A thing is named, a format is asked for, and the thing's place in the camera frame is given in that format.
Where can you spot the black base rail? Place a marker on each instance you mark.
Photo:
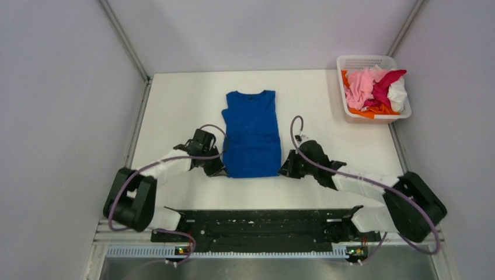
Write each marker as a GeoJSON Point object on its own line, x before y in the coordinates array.
{"type": "Point", "coordinates": [266, 231]}

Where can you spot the magenta t-shirt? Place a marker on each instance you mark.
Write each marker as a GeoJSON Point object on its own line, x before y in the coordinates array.
{"type": "Point", "coordinates": [380, 89]}

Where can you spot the white t-shirt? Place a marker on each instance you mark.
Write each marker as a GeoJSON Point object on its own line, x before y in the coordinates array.
{"type": "Point", "coordinates": [397, 95]}

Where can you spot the orange t-shirt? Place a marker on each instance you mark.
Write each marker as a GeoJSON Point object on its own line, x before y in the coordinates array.
{"type": "Point", "coordinates": [371, 112]}

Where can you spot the corner aluminium post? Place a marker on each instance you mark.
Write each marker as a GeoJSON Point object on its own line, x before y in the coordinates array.
{"type": "Point", "coordinates": [410, 20]}
{"type": "Point", "coordinates": [124, 40]}

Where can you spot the pink t-shirt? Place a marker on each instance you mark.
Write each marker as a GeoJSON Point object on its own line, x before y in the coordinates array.
{"type": "Point", "coordinates": [358, 85]}

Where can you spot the white slotted cable duct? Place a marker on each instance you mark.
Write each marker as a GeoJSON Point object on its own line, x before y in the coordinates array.
{"type": "Point", "coordinates": [178, 252]}

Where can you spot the blue printed t-shirt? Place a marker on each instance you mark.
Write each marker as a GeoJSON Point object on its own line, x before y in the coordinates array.
{"type": "Point", "coordinates": [253, 148]}

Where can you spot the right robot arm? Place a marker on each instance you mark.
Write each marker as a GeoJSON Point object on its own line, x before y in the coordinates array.
{"type": "Point", "coordinates": [406, 204]}

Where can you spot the left corner aluminium post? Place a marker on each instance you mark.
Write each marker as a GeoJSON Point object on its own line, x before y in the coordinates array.
{"type": "Point", "coordinates": [124, 40]}

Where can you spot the right corner aluminium post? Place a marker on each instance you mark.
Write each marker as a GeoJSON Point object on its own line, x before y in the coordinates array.
{"type": "Point", "coordinates": [410, 20]}

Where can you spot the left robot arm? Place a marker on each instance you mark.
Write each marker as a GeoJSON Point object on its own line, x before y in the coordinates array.
{"type": "Point", "coordinates": [131, 202]}

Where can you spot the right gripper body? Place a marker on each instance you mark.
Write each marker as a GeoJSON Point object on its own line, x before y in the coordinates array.
{"type": "Point", "coordinates": [310, 168]}

